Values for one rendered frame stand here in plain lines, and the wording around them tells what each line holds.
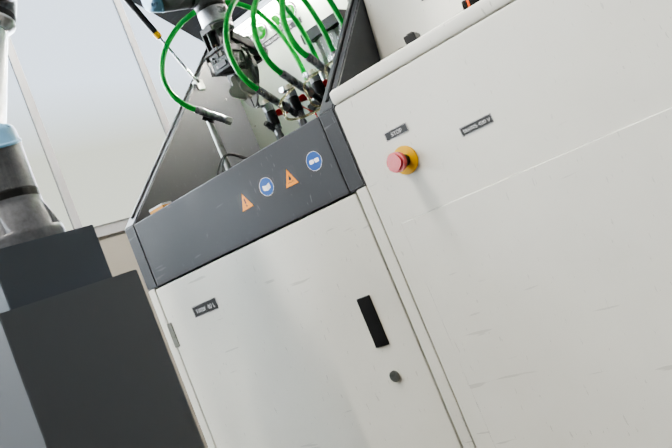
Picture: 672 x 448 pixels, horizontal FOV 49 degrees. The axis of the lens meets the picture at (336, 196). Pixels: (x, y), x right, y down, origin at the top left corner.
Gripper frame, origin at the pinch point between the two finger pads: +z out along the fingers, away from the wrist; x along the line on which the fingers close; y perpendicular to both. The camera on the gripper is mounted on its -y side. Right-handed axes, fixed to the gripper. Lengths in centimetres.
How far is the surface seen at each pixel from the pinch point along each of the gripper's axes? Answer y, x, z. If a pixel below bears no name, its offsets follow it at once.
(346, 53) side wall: 9.9, 34.9, 5.0
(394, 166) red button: 26, 45, 32
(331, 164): 22.2, 29.7, 25.6
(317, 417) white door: 22, 2, 71
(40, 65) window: -65, -160, -89
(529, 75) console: 22, 72, 28
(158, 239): 22.3, -24.4, 22.2
